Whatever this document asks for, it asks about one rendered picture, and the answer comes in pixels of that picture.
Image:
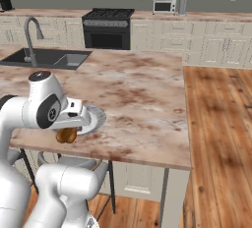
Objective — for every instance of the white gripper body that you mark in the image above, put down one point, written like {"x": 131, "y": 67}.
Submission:
{"x": 83, "y": 119}

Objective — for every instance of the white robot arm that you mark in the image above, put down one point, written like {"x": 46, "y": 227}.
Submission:
{"x": 19, "y": 110}

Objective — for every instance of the grey ribbed plate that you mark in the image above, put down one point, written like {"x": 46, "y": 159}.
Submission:
{"x": 95, "y": 119}

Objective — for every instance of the brown hot dog bun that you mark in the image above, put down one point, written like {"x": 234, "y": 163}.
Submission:
{"x": 66, "y": 135}

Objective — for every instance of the black sink basin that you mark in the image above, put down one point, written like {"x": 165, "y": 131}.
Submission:
{"x": 46, "y": 57}

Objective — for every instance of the cream island cupboard panel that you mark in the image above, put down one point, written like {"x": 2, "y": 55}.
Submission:
{"x": 138, "y": 179}

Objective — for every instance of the black oven with hob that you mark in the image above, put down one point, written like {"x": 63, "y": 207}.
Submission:
{"x": 106, "y": 30}

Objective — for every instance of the cream base cupboards run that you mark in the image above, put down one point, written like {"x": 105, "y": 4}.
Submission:
{"x": 197, "y": 42}
{"x": 55, "y": 30}

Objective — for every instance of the grey curved tap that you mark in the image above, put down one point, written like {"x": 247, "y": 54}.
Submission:
{"x": 30, "y": 42}

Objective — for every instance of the white toaster oven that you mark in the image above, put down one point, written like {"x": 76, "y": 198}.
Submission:
{"x": 164, "y": 6}

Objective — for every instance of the black coffee machine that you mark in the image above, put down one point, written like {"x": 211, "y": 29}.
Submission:
{"x": 5, "y": 2}

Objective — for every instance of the grey cylinder canister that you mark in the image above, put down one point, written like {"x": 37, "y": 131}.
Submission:
{"x": 182, "y": 5}

